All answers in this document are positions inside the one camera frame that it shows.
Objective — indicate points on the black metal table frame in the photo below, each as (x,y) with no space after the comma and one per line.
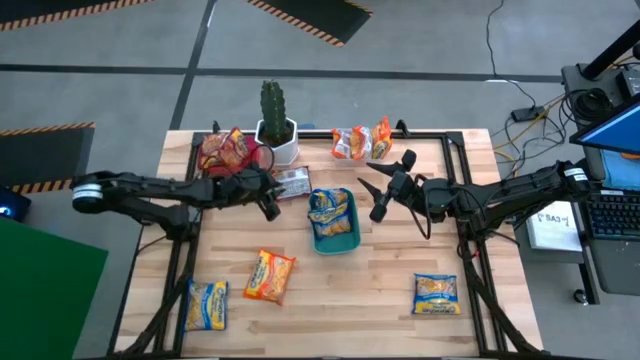
(315,134)

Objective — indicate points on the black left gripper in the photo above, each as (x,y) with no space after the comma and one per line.
(245,187)

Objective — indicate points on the green cactus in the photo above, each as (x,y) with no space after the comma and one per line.
(274,112)

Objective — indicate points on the pink plastic bin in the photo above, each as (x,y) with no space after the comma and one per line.
(252,162)

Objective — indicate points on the black hazard-striped floor mat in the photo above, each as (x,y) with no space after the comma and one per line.
(50,7)
(325,15)
(40,155)

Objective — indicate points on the clear plastic bin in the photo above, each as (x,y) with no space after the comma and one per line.
(345,161)

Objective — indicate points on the black pole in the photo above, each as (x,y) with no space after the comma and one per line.
(612,50)

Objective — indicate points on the black device with blue light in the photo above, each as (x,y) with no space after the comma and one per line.
(10,205)

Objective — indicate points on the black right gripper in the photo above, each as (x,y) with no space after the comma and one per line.
(430,197)

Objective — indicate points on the silver snack packet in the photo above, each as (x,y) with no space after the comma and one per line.
(296,182)

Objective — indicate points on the grey equipment cart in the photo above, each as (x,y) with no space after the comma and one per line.
(575,82)

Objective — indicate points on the white paper box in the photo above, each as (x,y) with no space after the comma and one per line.
(552,227)

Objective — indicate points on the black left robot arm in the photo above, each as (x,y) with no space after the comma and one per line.
(150,187)

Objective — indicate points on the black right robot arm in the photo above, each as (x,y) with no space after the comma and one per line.
(525,192)

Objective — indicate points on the grey desk top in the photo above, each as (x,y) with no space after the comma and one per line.
(617,265)

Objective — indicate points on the black caster wheel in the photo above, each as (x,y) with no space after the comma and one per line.
(580,296)

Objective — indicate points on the green plastic bin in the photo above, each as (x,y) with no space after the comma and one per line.
(340,245)

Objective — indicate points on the black power adapter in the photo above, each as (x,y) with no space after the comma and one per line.
(527,114)

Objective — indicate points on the green board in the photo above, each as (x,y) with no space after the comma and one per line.
(45,295)

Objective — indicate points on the black backlit keyboard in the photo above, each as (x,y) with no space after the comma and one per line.
(617,215)

